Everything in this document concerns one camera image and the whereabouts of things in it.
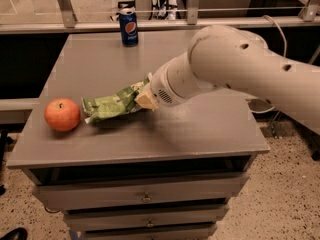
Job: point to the top grey drawer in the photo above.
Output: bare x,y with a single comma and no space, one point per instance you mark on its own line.
140,192

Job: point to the black shoe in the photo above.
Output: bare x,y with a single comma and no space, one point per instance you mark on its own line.
16,234

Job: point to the metal window rail frame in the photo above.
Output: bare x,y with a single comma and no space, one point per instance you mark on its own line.
77,16

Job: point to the red apple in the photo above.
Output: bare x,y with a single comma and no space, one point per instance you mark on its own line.
62,114

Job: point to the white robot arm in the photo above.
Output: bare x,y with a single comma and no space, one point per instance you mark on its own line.
224,57

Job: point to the bottom grey drawer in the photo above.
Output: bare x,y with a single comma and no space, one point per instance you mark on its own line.
197,231

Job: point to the grey drawer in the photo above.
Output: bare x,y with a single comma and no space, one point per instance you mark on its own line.
197,231
140,192
146,218

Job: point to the middle grey drawer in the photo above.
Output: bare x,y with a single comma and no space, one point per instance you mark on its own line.
146,218

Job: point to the blue pepsi can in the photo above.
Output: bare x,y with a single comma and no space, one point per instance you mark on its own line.
128,27

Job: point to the green jalapeno chip bag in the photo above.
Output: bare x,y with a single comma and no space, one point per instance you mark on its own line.
121,103

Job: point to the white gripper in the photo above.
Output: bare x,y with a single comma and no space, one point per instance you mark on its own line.
162,85

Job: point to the grey drawer cabinet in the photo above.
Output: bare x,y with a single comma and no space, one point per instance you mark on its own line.
210,134

